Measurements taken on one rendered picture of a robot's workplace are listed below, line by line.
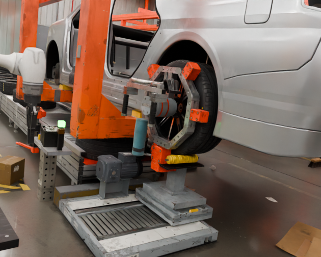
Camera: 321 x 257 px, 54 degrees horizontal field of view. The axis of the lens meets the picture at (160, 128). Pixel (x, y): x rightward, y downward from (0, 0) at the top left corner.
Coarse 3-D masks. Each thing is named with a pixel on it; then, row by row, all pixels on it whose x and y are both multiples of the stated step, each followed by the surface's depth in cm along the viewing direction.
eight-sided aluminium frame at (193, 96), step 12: (156, 72) 223; (180, 72) 202; (192, 84) 199; (144, 96) 236; (192, 96) 193; (192, 108) 195; (156, 132) 232; (180, 132) 202; (192, 132) 200; (168, 144) 211
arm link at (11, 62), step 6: (0, 54) 150; (12, 54) 152; (18, 54) 152; (0, 60) 148; (6, 60) 150; (12, 60) 150; (18, 60) 151; (6, 66) 151; (12, 66) 151; (18, 66) 151; (12, 72) 153; (18, 72) 152
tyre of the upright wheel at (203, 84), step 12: (180, 60) 216; (204, 72) 203; (204, 84) 198; (216, 84) 203; (204, 96) 196; (216, 96) 199; (204, 108) 196; (216, 108) 199; (204, 132) 199; (180, 144) 214; (192, 144) 205; (204, 144) 210; (216, 144) 216
